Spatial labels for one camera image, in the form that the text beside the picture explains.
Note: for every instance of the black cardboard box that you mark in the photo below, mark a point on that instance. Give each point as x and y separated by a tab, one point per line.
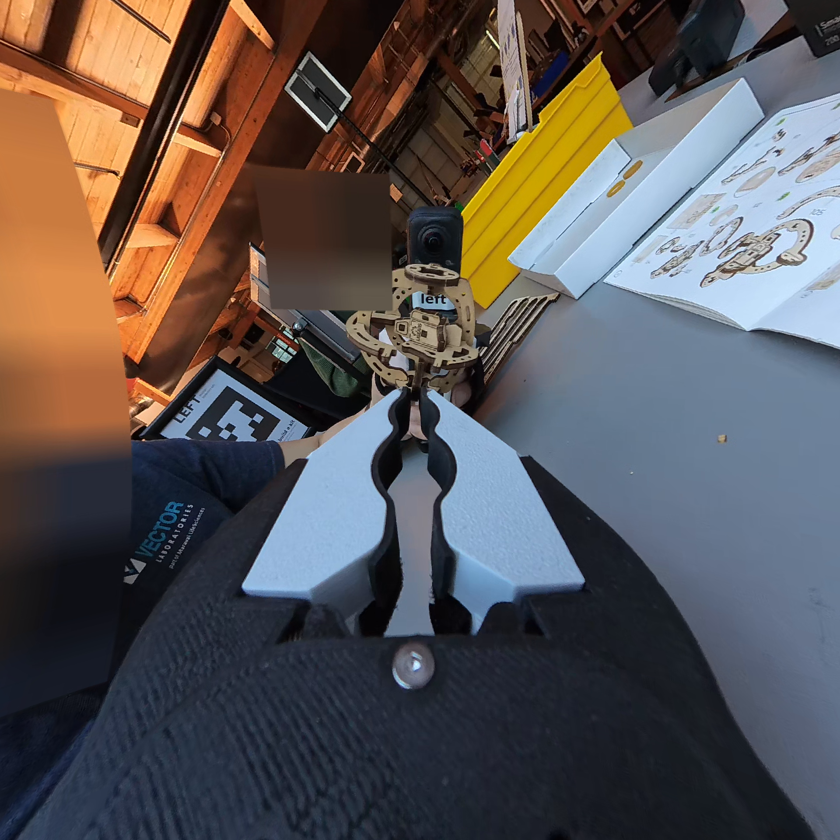
820	26

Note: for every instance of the blue plastic bin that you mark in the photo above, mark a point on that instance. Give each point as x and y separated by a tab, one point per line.
561	72

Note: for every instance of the black equipment case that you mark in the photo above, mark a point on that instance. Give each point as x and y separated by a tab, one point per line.
709	33

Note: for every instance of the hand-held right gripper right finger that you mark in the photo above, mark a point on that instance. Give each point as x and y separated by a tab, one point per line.
505	525

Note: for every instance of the white instruction booklet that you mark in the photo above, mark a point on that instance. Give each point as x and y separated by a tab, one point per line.
774	197

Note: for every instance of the dark green bag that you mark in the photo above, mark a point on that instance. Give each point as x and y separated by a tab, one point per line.
328	374

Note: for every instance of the square ceiling light panel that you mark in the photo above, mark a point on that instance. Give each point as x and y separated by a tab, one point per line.
318	92

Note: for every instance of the framed black-white marker sign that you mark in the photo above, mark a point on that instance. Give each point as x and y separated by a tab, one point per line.
229	410

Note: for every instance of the wooden gyroscope model assembly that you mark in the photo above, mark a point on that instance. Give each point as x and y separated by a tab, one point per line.
420	328

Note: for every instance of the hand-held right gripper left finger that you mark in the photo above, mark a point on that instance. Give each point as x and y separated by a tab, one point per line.
315	525

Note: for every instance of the person's left hand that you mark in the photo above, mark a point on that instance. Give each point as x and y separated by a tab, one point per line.
420	426

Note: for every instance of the white cardboard box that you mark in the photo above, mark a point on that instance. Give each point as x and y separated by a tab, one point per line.
656	190

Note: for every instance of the laser-cut wooden parts sheet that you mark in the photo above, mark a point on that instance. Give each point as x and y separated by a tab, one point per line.
518	321

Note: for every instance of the white standing sign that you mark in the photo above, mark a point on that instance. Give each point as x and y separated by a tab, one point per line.
512	65

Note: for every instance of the yellow plastic bin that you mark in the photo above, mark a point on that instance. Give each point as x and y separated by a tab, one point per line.
538	184

